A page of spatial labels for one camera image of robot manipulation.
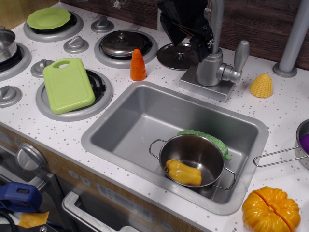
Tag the yellow toy bell pepper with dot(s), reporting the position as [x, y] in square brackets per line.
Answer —
[183, 173]

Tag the green toy cutting board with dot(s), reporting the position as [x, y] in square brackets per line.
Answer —
[67, 85]

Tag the grey support pole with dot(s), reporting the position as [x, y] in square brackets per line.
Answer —
[286, 67]

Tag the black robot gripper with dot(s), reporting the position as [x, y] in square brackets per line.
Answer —
[182, 19]

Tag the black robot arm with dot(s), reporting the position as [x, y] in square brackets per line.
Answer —
[185, 18]

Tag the steel saucepan with wire handle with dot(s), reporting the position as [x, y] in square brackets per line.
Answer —
[302, 129]

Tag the silver toy faucet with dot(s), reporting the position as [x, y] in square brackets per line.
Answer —
[212, 77]

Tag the grey oven door handle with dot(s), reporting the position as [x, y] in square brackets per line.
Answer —
[68, 205]

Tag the blue clamp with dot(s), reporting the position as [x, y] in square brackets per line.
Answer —
[19, 197]

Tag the steel pot lid on burner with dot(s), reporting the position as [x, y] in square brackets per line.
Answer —
[122, 43]

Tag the purple toy in saucepan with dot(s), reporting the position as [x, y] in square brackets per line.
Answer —
[304, 143]

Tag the orange toy carrot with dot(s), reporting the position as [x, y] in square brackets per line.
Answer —
[137, 66]

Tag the grey oven dial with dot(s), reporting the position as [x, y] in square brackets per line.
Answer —
[29, 158]

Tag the yellow toy corn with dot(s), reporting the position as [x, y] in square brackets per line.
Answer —
[262, 86]

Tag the grey stove knob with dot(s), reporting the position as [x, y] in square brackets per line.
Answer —
[76, 45]
[103, 25]
[37, 69]
[9, 96]

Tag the grey toy sink basin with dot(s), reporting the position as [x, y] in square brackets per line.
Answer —
[149, 124]

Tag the green toy vegetable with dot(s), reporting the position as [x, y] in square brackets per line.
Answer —
[223, 148]

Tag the steel pot at left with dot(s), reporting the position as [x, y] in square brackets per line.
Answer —
[8, 46]

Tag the green toy plate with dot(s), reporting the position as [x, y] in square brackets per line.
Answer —
[48, 18]

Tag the steel pot with handles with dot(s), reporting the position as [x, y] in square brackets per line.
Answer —
[194, 151]

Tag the orange toy pumpkin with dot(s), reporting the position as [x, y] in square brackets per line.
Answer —
[270, 210]

